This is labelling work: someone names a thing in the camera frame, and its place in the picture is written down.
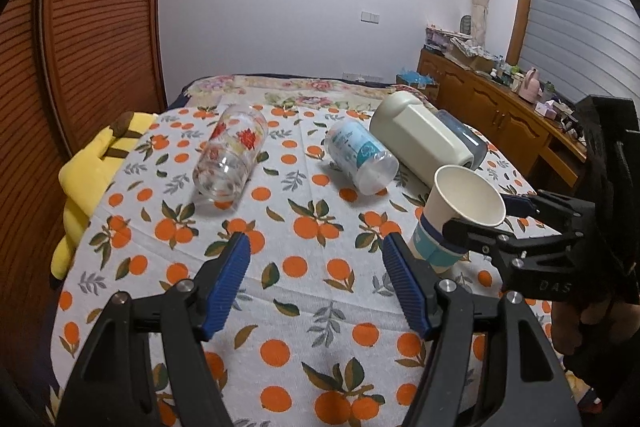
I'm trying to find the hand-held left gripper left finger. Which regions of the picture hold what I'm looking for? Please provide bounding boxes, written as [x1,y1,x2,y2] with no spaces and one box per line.
[55,232,251,427]

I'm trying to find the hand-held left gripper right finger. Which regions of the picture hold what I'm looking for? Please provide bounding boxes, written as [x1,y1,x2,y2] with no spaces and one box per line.
[382,232,583,427]

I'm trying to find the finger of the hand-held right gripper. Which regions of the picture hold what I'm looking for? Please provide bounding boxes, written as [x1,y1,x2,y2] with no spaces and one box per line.
[500,189,597,235]
[441,217,581,308]

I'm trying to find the white paper cup blue band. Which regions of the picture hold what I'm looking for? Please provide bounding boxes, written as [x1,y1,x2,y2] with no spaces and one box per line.
[407,164,507,269]

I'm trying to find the clear glass cup red flowers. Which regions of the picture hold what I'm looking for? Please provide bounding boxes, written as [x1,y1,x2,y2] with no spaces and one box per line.
[192,103,268,202]

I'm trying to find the clear plastic cup blue print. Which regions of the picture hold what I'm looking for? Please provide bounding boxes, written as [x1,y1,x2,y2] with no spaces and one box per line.
[324,120,400,196]

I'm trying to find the person's right hand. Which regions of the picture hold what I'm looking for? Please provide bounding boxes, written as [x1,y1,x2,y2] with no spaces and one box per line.
[550,297,640,358]

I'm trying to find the wooden sideboard cabinet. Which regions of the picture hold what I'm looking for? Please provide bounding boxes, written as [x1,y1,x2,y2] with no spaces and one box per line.
[416,48,588,180]

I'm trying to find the orange fruit print tablecloth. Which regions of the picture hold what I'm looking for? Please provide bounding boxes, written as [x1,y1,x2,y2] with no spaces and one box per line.
[47,104,556,427]

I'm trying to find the pink kettle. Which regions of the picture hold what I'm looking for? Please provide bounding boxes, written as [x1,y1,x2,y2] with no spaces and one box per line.
[520,68,543,104]

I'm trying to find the cream thermos jug, blue lid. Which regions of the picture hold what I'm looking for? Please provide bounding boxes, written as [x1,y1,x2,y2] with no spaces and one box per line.
[369,90,475,188]

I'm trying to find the blue plastic bag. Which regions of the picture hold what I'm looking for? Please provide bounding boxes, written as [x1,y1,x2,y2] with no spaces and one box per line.
[396,68,437,88]

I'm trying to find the pile of papers and boxes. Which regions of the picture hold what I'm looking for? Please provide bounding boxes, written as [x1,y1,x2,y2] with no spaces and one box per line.
[425,24,496,70]

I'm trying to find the grey window blind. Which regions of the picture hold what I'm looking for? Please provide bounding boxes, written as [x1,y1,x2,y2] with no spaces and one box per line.
[517,0,640,105]

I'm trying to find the yellow plush toy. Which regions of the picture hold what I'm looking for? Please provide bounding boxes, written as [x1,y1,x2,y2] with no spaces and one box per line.
[50,110,157,280]

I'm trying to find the wooden louvered door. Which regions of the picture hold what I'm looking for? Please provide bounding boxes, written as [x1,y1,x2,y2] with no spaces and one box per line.
[0,0,171,303]

